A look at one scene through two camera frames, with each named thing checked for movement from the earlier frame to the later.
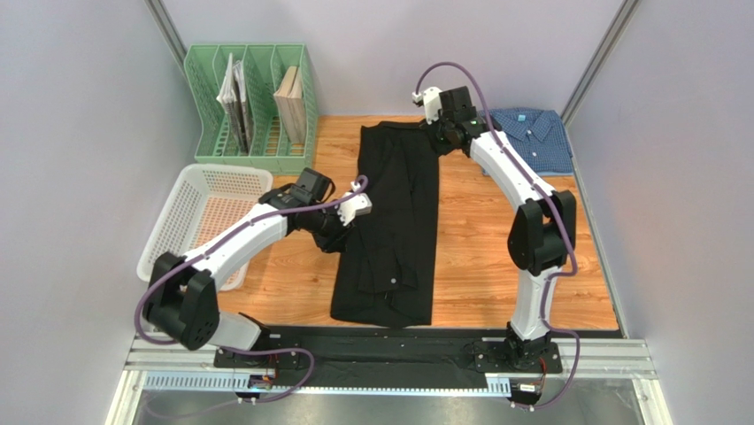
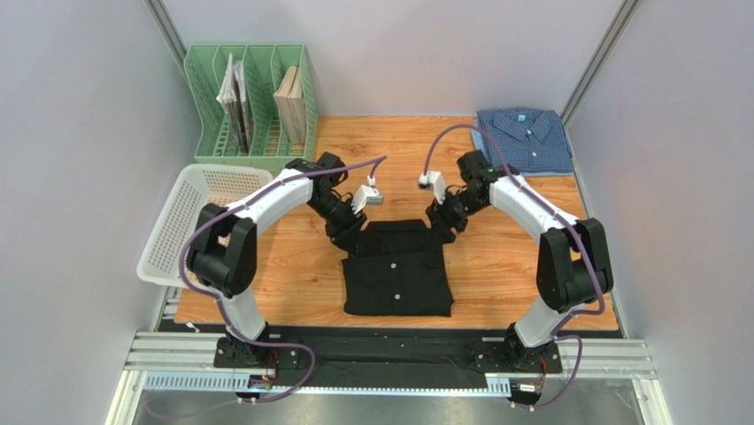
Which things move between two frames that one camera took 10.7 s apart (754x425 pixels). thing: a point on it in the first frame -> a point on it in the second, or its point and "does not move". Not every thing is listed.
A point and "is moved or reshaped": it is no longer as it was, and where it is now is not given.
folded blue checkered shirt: [541, 134] does not move
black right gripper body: [438, 131] -> [442, 223]
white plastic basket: [201, 197] does not move
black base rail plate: [364, 358] does not move
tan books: [289, 98] does not move
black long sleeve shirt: [388, 276] is moved or reshaped
